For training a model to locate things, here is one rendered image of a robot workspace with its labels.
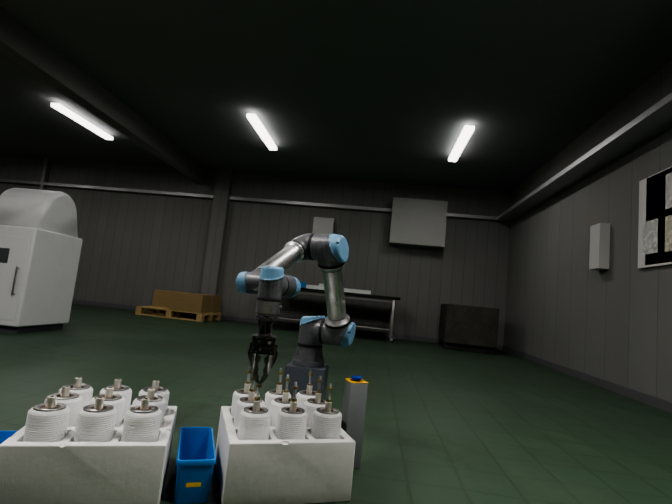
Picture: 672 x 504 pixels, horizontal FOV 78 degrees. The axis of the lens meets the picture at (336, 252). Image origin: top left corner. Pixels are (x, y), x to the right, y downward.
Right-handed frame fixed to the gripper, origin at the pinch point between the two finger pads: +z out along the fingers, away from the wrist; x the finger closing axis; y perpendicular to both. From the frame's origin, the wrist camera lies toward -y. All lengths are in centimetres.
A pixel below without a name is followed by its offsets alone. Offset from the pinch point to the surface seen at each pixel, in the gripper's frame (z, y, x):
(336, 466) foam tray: 24.0, 3.0, 26.5
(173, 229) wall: -132, -733, -229
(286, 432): 14.9, 2.7, 10.0
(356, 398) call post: 9.2, -22.9, 35.9
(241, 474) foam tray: 25.3, 8.9, -1.8
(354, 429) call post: 20.4, -23.0, 36.3
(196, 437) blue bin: 26.1, -21.1, -20.2
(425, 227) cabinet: -172, -593, 248
